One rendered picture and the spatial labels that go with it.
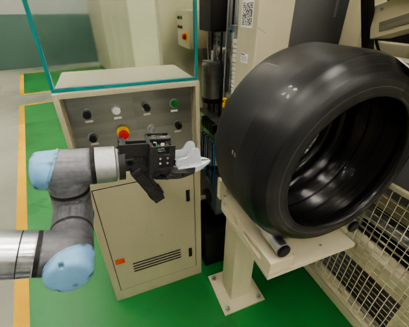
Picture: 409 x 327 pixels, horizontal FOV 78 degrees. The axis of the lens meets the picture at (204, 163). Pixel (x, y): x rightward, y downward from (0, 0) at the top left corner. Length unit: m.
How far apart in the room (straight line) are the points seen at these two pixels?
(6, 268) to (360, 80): 0.71
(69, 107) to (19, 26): 8.54
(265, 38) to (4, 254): 0.83
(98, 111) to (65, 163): 0.60
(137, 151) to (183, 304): 1.34
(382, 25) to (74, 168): 0.98
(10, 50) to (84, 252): 9.29
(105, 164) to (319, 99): 0.45
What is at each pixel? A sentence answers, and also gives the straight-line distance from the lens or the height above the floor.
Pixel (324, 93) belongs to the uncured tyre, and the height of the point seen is 1.38.
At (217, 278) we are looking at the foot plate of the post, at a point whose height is 0.01.
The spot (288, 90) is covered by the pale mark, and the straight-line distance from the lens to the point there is 0.58.
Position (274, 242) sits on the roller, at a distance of 0.83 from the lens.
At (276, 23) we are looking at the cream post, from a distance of 0.92.
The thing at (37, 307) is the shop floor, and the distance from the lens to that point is 2.00.
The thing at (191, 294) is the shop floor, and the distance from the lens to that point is 1.78.
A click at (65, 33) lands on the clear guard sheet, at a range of 1.03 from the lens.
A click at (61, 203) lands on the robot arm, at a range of 0.57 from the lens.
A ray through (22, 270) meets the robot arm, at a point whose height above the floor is 1.19.
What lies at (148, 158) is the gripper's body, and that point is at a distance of 0.55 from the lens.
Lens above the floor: 1.52
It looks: 32 degrees down
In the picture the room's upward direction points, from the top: straight up
